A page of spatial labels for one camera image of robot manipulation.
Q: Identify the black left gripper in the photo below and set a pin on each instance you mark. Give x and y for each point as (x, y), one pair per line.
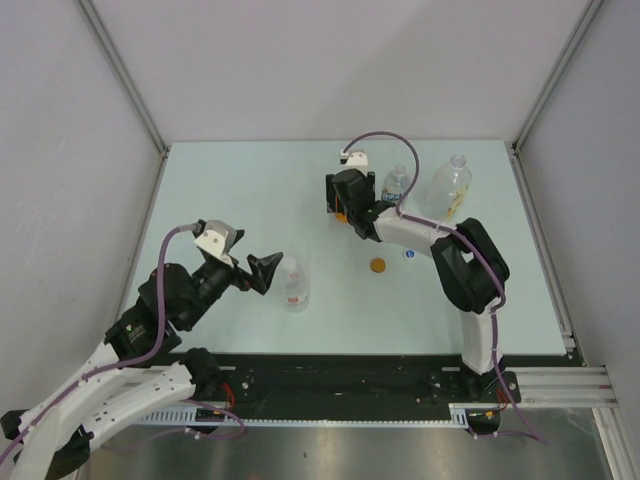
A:
(263, 270)

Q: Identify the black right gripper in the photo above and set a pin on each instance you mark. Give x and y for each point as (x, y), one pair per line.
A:
(330, 194)

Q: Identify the orange juice bottle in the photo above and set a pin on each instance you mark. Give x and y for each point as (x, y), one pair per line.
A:
(340, 215)

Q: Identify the clear bottle blue cap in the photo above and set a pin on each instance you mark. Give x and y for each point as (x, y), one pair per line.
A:
(395, 184)

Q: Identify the orange bottle cap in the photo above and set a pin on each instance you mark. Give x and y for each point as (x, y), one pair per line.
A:
(377, 265)

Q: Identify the large clear bottle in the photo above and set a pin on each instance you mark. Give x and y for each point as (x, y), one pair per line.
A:
(448, 188)

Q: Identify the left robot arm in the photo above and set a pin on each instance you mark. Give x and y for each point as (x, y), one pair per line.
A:
(194, 269)

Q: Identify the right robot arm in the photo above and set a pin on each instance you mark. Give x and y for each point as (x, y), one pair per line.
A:
(471, 270)

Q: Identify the small clear bottle white cap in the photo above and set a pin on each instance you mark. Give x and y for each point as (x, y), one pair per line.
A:
(293, 283)

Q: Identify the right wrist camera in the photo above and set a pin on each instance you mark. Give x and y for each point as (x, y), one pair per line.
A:
(357, 159)

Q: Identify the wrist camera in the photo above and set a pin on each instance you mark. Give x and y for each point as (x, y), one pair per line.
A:
(211, 239)
(357, 159)

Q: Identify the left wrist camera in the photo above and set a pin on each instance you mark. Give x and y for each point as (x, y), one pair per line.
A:
(211, 239)

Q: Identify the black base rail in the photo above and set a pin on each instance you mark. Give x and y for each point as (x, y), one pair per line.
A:
(353, 388)

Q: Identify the aluminium table frame rail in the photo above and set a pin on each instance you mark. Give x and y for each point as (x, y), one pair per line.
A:
(565, 387)

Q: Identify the left aluminium frame post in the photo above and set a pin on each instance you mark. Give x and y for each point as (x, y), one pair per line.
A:
(116, 63)

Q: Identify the aluminium frame post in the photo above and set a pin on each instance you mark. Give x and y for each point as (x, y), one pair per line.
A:
(567, 55)
(116, 63)

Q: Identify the right aluminium frame post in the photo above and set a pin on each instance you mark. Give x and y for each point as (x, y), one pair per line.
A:
(567, 55)

